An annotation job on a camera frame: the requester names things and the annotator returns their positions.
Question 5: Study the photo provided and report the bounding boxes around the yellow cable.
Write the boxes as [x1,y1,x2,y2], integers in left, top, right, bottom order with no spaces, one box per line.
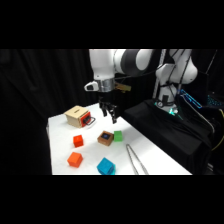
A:
[211,108,224,152]

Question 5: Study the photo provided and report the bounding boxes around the metal tongs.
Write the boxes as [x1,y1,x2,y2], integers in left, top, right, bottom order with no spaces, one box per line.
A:
[125,143,150,176]

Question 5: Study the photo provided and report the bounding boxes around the wooden block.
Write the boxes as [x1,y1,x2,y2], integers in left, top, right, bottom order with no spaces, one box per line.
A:
[97,130,115,147]

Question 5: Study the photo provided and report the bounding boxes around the blue lit device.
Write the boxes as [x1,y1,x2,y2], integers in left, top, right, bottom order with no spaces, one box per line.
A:
[180,88,203,110]

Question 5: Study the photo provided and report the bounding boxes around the small red cube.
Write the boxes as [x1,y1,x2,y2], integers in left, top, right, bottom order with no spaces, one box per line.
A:
[72,134,85,148]

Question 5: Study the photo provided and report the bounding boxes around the blue cube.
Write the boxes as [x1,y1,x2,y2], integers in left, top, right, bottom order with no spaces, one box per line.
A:
[96,157,115,175]

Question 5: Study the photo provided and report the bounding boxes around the wooden box with red front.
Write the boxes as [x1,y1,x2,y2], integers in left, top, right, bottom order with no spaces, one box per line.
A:
[64,105,97,129]

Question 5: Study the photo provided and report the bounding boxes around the black cloth covered stand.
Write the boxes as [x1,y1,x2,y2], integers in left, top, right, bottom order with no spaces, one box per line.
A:
[120,98,215,175]

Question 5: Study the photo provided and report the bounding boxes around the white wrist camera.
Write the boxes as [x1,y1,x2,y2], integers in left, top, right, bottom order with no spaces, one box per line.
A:
[83,80,100,93]

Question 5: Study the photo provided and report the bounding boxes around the cyan lit equipment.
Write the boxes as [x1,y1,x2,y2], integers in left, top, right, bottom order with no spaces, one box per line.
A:
[207,94,224,108]

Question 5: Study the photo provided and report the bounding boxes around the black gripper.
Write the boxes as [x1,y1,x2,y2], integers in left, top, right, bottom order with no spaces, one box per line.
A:
[98,90,119,125]

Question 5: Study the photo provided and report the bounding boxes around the green cube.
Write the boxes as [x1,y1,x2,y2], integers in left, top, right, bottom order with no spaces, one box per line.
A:
[113,130,124,143]

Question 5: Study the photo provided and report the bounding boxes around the orange cube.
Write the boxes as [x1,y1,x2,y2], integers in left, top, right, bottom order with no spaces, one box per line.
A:
[66,151,84,169]

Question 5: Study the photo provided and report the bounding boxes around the tan wrist mount bracket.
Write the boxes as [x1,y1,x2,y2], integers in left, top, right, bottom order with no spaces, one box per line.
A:
[114,82,132,93]

